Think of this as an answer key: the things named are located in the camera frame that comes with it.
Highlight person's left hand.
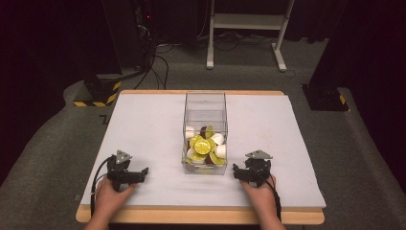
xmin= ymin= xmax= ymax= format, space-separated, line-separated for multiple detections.
xmin=94 ymin=176 xmax=138 ymax=221

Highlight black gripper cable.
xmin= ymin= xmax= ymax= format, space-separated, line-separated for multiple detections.
xmin=258 ymin=166 xmax=282 ymax=222
xmin=89 ymin=155 xmax=115 ymax=219

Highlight black base with striped tape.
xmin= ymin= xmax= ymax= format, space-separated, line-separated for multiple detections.
xmin=73 ymin=73 xmax=124 ymax=108

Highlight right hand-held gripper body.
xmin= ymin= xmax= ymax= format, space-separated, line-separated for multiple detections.
xmin=239 ymin=149 xmax=274 ymax=189

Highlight white foam table mat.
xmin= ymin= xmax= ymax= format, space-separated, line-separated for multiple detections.
xmin=79 ymin=93 xmax=327 ymax=211

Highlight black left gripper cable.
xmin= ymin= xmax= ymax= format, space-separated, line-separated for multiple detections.
xmin=89 ymin=155 xmax=115 ymax=219

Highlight black equipment column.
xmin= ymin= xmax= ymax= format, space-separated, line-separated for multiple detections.
xmin=101 ymin=0 xmax=157 ymax=75

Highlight white metal stand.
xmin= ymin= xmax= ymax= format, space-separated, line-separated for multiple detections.
xmin=205 ymin=0 xmax=296 ymax=73

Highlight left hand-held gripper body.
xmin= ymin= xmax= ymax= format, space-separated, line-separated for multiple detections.
xmin=106 ymin=149 xmax=144 ymax=193

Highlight clear plastic box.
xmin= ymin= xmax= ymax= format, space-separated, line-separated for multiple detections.
xmin=181 ymin=91 xmax=230 ymax=176

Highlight black floor cables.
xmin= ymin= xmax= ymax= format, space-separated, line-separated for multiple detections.
xmin=133 ymin=30 xmax=180 ymax=91

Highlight black stand base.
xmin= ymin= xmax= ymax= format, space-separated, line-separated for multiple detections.
xmin=301 ymin=82 xmax=350 ymax=112

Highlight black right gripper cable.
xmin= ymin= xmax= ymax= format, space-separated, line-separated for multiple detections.
xmin=258 ymin=166 xmax=282 ymax=222

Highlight dark curtain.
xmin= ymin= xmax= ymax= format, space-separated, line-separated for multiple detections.
xmin=0 ymin=0 xmax=123 ymax=186
xmin=307 ymin=0 xmax=406 ymax=193

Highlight pile of coffee capsules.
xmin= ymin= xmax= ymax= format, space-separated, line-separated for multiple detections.
xmin=185 ymin=125 xmax=227 ymax=167

